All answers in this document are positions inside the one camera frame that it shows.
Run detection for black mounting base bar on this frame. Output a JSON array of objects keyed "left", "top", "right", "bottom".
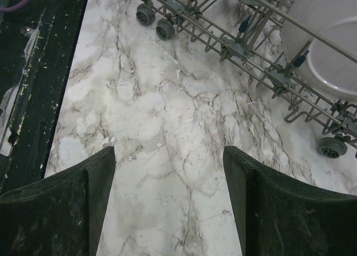
[{"left": 1, "top": 0, "right": 88, "bottom": 193}]

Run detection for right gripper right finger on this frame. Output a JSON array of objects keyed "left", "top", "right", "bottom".
[{"left": 223, "top": 146, "right": 356, "bottom": 255}]

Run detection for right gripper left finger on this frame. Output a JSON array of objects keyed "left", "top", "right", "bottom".
[{"left": 1, "top": 146, "right": 116, "bottom": 255}]

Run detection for blue rimmed white plate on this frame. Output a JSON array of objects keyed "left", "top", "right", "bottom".
[{"left": 281, "top": 0, "right": 356, "bottom": 102}]

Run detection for grey wire dish rack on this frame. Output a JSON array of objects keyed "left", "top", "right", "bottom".
[{"left": 136, "top": 0, "right": 356, "bottom": 158}]

